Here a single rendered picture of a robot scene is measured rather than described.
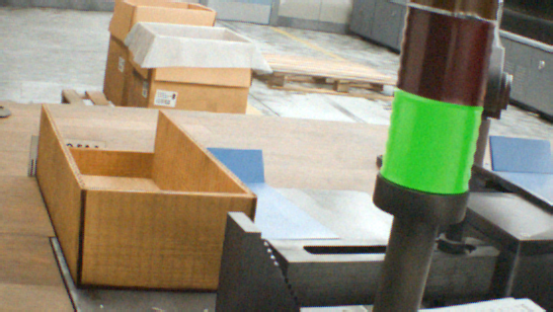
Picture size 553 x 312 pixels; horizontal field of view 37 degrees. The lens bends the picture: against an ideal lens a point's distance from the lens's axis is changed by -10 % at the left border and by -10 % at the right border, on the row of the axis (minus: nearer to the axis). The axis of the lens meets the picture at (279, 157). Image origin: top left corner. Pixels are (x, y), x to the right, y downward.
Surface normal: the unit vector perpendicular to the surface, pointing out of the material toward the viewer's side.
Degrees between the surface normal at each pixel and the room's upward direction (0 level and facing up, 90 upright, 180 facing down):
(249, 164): 60
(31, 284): 0
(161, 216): 90
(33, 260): 0
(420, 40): 104
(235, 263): 90
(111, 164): 90
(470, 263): 90
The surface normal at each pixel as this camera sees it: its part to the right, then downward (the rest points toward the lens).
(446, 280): 0.36, 0.28
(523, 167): 0.39, -0.24
